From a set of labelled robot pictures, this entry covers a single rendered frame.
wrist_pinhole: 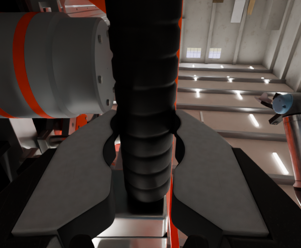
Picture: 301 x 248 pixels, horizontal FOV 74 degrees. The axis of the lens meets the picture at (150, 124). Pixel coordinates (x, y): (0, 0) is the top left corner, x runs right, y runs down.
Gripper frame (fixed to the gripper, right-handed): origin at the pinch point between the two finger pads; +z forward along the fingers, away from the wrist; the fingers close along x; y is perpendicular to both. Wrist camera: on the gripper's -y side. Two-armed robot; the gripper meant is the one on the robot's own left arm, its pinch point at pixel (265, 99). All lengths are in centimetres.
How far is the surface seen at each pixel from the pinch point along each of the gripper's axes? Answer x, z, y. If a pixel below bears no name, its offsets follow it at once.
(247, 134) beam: -536, 640, -430
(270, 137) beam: -641, 613, -426
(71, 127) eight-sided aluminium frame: 93, -50, 7
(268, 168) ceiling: -529, 439, -459
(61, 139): 91, -62, 13
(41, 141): 95, -63, 12
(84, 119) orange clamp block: 91, -40, 4
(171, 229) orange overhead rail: 1, 58, -220
